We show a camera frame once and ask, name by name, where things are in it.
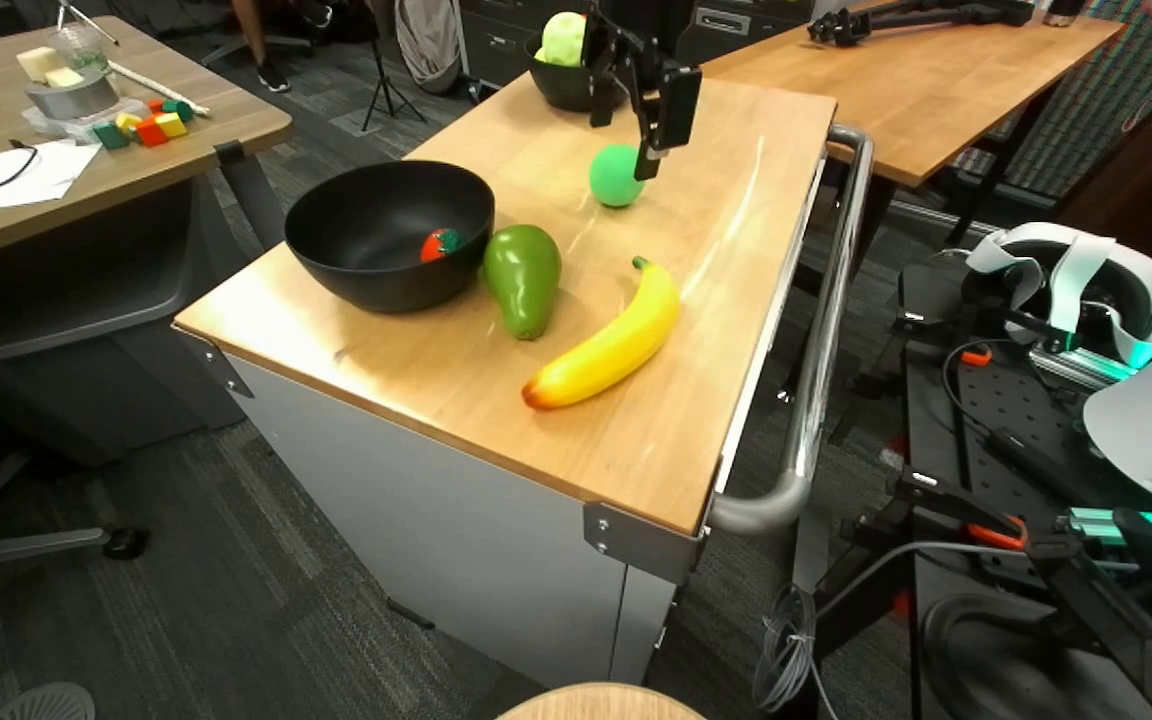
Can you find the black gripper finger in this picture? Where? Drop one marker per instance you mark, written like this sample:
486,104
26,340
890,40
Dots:
604,81
664,104

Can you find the light green foam ball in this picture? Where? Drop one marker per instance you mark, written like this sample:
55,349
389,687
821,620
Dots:
612,182

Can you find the black perforated breadboard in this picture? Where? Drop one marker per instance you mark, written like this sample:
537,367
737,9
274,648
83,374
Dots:
1040,443

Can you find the black stand legs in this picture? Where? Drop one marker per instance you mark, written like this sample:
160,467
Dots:
1110,612

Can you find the thin white stick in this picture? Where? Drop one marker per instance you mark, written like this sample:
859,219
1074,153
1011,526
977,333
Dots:
183,104

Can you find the wooden work table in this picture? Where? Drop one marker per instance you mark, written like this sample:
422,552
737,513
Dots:
922,92

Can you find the clear plastic cup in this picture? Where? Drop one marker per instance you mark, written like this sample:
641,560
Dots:
69,81

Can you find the grey hanging jacket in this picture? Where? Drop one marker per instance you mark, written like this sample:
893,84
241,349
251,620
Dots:
434,40

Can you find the coloured toy blocks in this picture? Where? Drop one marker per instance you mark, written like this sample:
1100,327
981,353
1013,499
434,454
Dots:
148,124

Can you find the black camera tripod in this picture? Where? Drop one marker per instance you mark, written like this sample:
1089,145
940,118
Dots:
382,55

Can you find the yellow toy banana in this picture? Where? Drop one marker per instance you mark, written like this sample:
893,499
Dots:
600,353

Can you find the white paper sheets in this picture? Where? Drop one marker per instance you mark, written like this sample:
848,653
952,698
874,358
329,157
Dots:
0,182

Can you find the green toy avocado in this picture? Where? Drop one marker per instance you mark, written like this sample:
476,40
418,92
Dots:
523,283

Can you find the light green toy cabbage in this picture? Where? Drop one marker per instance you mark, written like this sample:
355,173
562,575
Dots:
562,38

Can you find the black bowl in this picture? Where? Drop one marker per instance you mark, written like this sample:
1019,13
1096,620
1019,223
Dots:
562,84
336,261

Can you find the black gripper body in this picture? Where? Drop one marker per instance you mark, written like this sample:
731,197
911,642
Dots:
641,32

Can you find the white VR headset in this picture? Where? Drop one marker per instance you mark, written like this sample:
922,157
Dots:
1070,272

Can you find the black mesh office chair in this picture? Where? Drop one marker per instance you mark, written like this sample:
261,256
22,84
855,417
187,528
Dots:
69,333

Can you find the red toy strawberry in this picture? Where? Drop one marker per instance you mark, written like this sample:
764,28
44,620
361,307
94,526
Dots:
439,250

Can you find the round wooden stool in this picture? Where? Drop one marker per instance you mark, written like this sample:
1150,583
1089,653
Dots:
600,706

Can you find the silver tool cart cabinet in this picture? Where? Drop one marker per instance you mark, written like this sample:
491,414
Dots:
468,534

